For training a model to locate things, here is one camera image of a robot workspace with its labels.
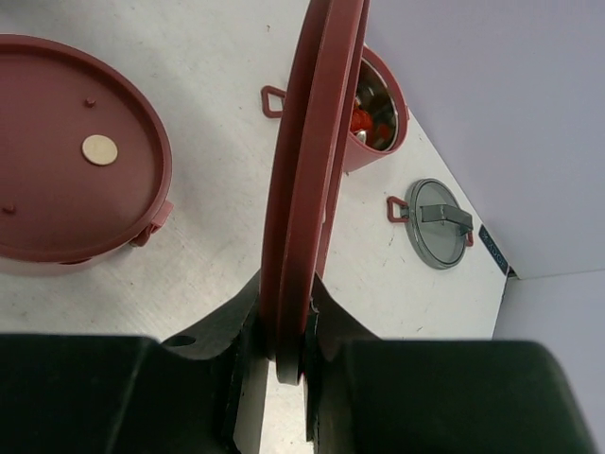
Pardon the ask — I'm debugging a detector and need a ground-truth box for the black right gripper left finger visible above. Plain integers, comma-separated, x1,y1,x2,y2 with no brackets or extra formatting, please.
1,278,268,453

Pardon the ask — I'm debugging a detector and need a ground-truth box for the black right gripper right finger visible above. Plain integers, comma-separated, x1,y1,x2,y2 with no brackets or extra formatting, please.
303,279,597,453

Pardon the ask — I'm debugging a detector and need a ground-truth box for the grey lid with handle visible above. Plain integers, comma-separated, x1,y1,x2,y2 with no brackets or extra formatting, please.
387,178,474,271

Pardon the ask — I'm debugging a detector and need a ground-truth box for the dark red lid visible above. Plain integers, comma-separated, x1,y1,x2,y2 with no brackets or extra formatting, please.
260,1,370,385
1,34,172,261

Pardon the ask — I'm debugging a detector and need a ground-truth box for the pink steel-lined bowl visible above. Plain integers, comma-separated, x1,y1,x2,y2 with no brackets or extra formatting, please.
261,45,409,179
1,201,174,277

